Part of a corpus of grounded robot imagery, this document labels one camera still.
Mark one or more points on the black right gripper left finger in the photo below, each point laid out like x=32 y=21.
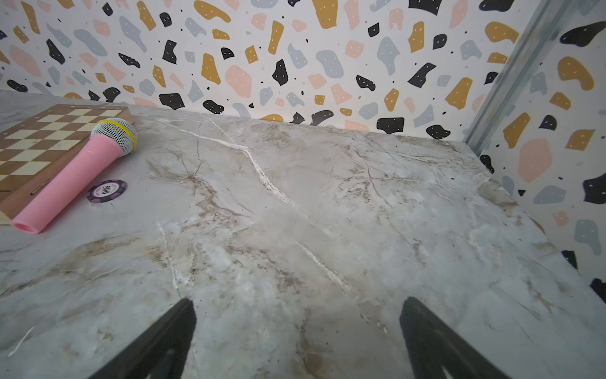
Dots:
x=160 y=351

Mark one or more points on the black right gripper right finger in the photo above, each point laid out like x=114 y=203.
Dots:
x=436 y=351

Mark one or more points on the purple poker chip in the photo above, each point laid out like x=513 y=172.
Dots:
x=107 y=191

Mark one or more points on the pink toy microphone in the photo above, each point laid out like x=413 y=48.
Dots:
x=110 y=139

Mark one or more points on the wooden chessboard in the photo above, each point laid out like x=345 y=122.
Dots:
x=35 y=150

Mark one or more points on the right metal corner post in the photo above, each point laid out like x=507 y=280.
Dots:
x=534 y=43

